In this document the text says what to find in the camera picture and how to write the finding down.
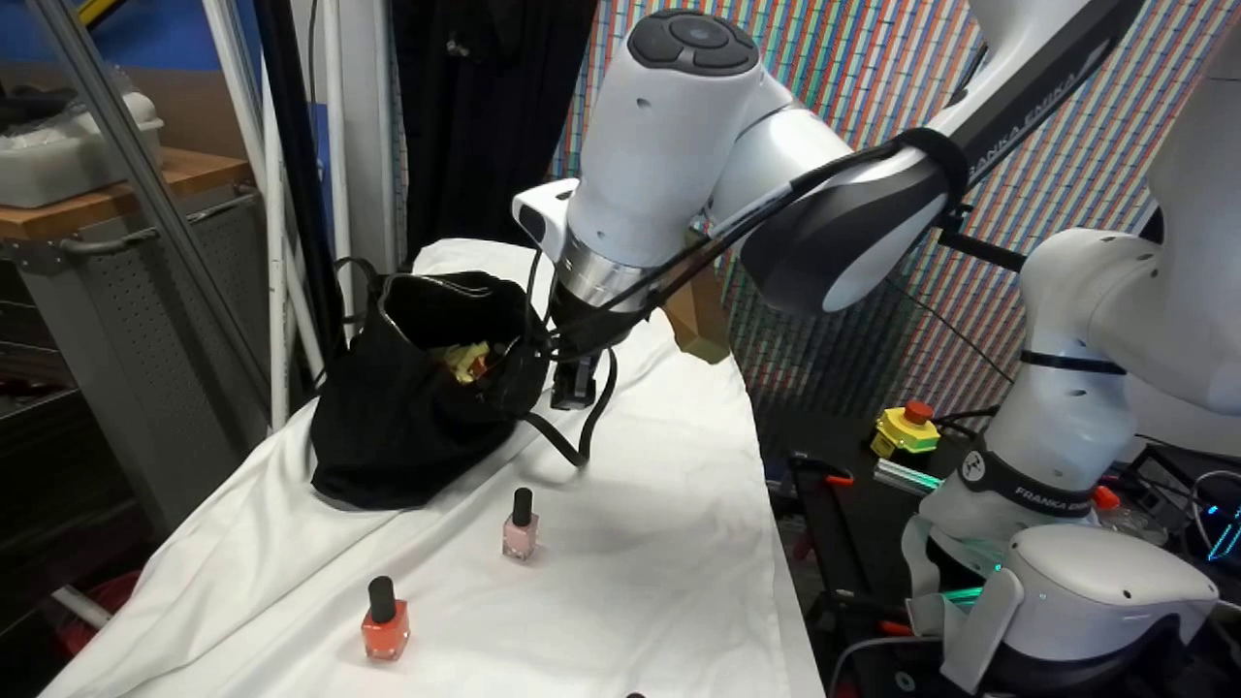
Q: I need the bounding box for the yellow cloth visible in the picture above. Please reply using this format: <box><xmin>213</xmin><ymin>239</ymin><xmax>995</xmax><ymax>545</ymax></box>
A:
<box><xmin>436</xmin><ymin>336</ymin><xmax>501</xmax><ymax>386</ymax></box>

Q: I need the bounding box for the teal flat box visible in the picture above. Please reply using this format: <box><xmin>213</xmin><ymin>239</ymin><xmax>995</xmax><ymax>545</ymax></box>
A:
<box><xmin>873</xmin><ymin>457</ymin><xmax>946</xmax><ymax>495</ymax></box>

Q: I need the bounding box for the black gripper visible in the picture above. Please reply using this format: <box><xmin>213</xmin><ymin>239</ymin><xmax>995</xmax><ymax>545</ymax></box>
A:
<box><xmin>546</xmin><ymin>299</ymin><xmax>645</xmax><ymax>416</ymax></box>

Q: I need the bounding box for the grey cart with wooden top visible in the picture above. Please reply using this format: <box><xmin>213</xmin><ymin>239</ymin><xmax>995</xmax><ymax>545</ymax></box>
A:
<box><xmin>0</xmin><ymin>149</ymin><xmax>284</xmax><ymax>521</ymax></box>

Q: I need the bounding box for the white tablecloth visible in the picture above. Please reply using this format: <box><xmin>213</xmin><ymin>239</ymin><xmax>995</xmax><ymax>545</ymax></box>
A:
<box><xmin>36</xmin><ymin>238</ymin><xmax>828</xmax><ymax>698</ymax></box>

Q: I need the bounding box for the aluminium frame bar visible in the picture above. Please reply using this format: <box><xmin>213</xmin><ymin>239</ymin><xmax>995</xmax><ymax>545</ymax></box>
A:
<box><xmin>28</xmin><ymin>0</ymin><xmax>276</xmax><ymax>401</ymax></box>

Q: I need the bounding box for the yellow emergency stop button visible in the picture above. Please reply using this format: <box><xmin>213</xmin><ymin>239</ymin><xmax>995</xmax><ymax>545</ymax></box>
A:
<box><xmin>867</xmin><ymin>401</ymin><xmax>946</xmax><ymax>460</ymax></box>

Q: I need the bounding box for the black gripper cable bundle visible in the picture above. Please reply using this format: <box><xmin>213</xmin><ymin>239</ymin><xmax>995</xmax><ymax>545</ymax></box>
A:
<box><xmin>521</xmin><ymin>121</ymin><xmax>972</xmax><ymax>371</ymax></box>

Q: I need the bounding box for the pale pink nail polish bottle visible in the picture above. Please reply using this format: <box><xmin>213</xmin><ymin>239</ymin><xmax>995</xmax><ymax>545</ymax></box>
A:
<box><xmin>501</xmin><ymin>483</ymin><xmax>544</xmax><ymax>567</ymax></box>

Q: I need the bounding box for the black fabric curtain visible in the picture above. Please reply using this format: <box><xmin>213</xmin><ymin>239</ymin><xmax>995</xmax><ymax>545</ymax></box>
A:
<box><xmin>389</xmin><ymin>0</ymin><xmax>602</xmax><ymax>267</ymax></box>

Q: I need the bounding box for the black vertical pole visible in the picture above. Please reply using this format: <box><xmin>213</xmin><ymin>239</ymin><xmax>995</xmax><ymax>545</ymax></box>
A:
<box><xmin>246</xmin><ymin>0</ymin><xmax>352</xmax><ymax>390</ymax></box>

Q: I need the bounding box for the white vertical post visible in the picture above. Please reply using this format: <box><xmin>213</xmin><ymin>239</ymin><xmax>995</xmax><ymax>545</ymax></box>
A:
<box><xmin>312</xmin><ymin>0</ymin><xmax>398</xmax><ymax>282</ymax></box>

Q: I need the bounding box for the black fabric bag with strap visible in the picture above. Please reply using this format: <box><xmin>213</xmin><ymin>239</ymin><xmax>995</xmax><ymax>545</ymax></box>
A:
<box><xmin>305</xmin><ymin>264</ymin><xmax>619</xmax><ymax>514</ymax></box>

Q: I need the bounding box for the white plastic container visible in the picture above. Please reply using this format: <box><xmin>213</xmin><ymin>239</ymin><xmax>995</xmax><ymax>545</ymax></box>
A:
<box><xmin>0</xmin><ymin>88</ymin><xmax>168</xmax><ymax>208</ymax></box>

